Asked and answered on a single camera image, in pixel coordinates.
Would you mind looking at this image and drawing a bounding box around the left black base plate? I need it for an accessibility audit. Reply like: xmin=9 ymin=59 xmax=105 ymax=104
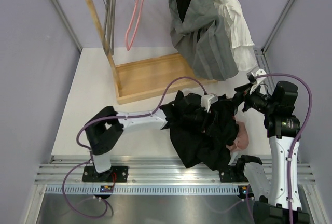
xmin=82 ymin=165 xmax=129 ymax=183

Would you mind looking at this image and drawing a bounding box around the wooden clothes rack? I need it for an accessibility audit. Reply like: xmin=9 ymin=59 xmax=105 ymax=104
xmin=81 ymin=0 xmax=236 ymax=105

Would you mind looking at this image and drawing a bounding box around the aluminium mounting rail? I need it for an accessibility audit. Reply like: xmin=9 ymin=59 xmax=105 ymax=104
xmin=34 ymin=156 xmax=316 ymax=185

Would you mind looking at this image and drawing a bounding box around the grey metal hanger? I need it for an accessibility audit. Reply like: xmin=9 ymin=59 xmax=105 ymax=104
xmin=98 ymin=0 xmax=114 ymax=55
xmin=102 ymin=0 xmax=116 ymax=55

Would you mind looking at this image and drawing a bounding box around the white slotted cable duct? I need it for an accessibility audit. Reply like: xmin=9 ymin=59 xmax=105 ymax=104
xmin=45 ymin=184 xmax=240 ymax=195

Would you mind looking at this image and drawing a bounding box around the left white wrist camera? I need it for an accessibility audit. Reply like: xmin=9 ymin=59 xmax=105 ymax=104
xmin=201 ymin=94 xmax=218 ymax=112

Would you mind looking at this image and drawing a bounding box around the pink pleated skirt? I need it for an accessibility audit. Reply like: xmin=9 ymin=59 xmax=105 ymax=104
xmin=226 ymin=116 xmax=249 ymax=153

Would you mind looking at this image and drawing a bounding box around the white ruffled skirt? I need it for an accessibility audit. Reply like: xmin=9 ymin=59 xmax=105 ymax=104
xmin=212 ymin=0 xmax=257 ymax=71

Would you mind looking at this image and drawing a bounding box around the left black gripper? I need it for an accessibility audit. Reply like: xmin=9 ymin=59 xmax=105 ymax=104
xmin=181 ymin=104 xmax=221 ymax=136

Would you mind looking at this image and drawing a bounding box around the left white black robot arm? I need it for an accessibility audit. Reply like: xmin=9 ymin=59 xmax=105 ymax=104
xmin=83 ymin=91 xmax=218 ymax=181

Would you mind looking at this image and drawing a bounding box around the grey pleated skirt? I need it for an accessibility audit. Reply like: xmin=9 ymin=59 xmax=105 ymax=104
xmin=169 ymin=0 xmax=239 ymax=81

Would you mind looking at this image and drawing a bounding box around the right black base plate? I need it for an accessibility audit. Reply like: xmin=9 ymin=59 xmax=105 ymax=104
xmin=219 ymin=165 xmax=248 ymax=183

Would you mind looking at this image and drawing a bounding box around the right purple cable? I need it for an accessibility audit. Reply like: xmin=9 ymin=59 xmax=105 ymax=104
xmin=204 ymin=73 xmax=313 ymax=224

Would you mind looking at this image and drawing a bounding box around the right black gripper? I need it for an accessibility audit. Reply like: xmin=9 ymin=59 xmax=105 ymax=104
xmin=220 ymin=82 xmax=277 ymax=116

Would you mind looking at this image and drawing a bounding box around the purple cable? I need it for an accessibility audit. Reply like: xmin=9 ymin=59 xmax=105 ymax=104
xmin=62 ymin=76 xmax=208 ymax=219
xmin=204 ymin=73 xmax=313 ymax=224

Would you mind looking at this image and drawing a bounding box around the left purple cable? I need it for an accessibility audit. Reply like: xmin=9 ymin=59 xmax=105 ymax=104
xmin=62 ymin=76 xmax=208 ymax=219

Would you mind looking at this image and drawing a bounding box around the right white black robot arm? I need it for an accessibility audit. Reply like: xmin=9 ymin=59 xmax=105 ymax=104
xmin=232 ymin=81 xmax=310 ymax=223

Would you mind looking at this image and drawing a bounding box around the pink velvet hanger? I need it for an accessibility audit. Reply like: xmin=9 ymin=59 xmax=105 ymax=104
xmin=125 ymin=0 xmax=144 ymax=51

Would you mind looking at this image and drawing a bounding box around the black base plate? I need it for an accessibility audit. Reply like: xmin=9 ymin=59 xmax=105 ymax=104
xmin=82 ymin=165 xmax=129 ymax=183
xmin=219 ymin=165 xmax=248 ymax=183

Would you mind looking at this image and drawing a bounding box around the large black skirt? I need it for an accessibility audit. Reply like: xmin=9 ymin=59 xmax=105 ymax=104
xmin=160 ymin=91 xmax=239 ymax=171

